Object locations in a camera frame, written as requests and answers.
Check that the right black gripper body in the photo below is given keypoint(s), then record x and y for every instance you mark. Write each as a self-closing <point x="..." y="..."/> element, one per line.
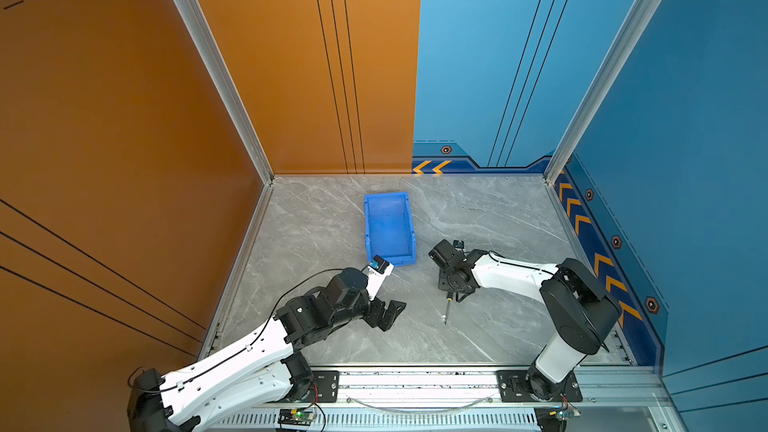
<point x="446" y="284"/>

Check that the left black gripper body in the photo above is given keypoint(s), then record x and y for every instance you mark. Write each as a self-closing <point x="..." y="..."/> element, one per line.
<point x="374" y="313"/>

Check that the yellow black screwdriver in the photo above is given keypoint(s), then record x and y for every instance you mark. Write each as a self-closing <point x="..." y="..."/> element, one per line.
<point x="446" y="309"/>

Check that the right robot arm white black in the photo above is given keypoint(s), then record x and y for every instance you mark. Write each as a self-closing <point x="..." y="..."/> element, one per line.
<point x="582" y="311"/>

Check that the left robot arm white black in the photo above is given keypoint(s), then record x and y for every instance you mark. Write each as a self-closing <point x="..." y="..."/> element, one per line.
<point x="266" y="365"/>

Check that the blue plastic bin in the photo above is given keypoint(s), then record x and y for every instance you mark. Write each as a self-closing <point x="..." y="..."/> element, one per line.
<point x="389" y="228"/>

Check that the green circuit board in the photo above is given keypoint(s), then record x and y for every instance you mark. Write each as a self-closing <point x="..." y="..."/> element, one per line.
<point x="297" y="419"/>

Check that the small right circuit board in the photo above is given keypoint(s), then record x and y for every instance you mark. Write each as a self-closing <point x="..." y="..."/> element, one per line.
<point x="565" y="412"/>

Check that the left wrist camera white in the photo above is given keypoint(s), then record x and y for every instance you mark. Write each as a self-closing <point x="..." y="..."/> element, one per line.
<point x="377" y="270"/>

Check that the aluminium front rail frame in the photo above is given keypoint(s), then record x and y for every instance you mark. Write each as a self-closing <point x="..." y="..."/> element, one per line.
<point x="466" y="398"/>

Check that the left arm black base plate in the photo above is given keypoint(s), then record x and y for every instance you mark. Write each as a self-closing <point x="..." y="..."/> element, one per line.
<point x="323" y="388"/>

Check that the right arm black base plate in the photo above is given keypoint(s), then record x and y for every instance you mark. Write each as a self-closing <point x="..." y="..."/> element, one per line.
<point x="517" y="385"/>

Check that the right aluminium corner post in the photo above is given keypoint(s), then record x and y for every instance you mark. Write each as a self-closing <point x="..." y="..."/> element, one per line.
<point x="631" y="30"/>

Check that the aluminium corner post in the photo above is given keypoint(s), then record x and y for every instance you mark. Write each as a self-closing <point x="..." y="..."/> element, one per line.
<point x="207" y="47"/>
<point x="631" y="30"/>

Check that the left aluminium corner post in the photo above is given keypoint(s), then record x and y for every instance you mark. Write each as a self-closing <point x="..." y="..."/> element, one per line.
<point x="207" y="47"/>

